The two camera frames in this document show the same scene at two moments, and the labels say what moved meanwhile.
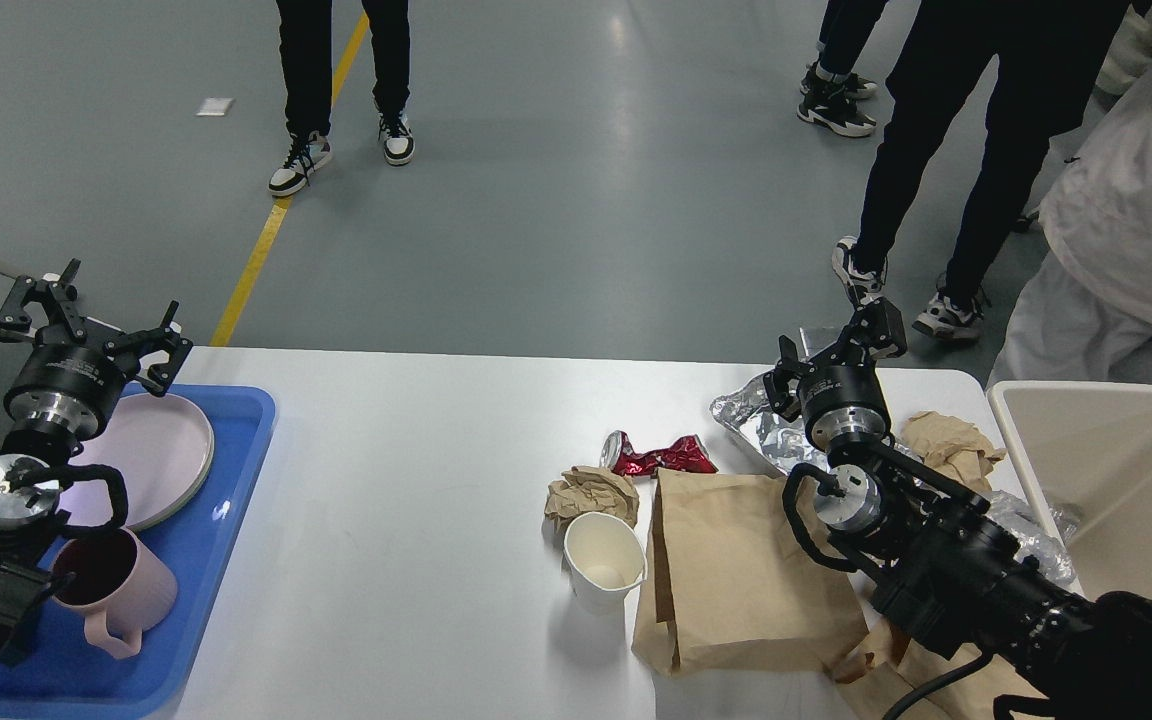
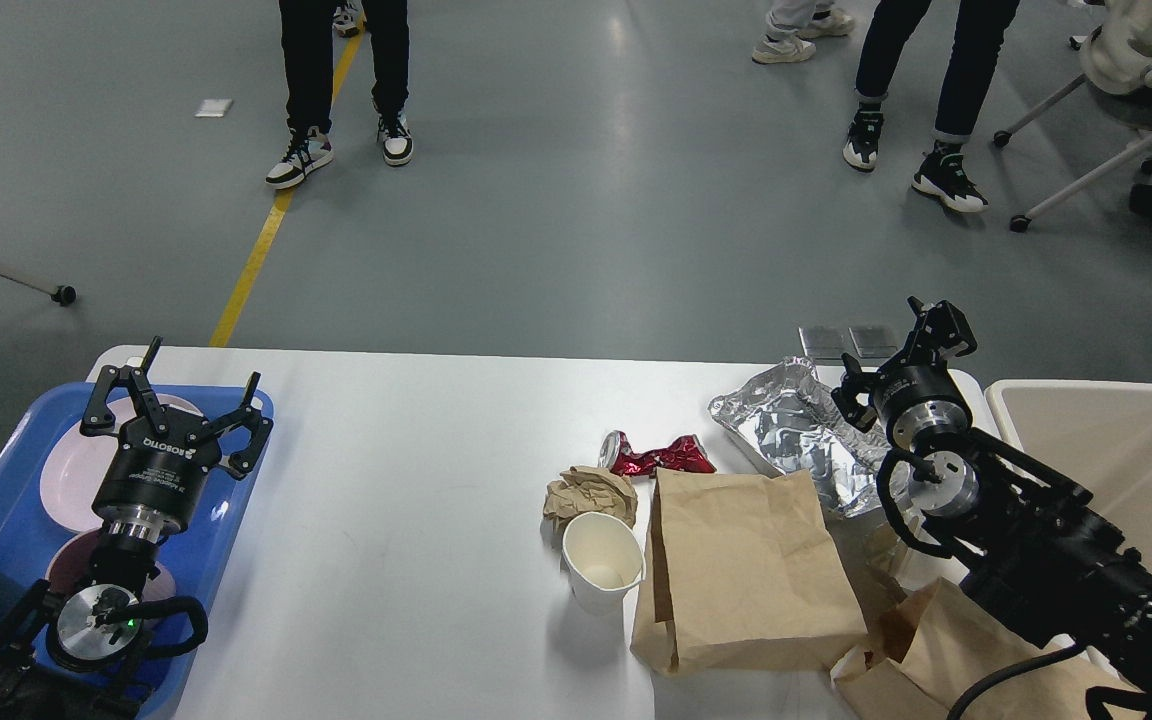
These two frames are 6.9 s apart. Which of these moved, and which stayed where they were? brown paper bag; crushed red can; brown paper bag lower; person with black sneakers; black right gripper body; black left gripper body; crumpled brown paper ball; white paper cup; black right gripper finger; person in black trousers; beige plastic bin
Moved: black right gripper finger; black right gripper body; person with black sneakers; black left gripper body
Stayed: person in black trousers; crushed red can; white paper cup; crumpled brown paper ball; brown paper bag lower; brown paper bag; beige plastic bin
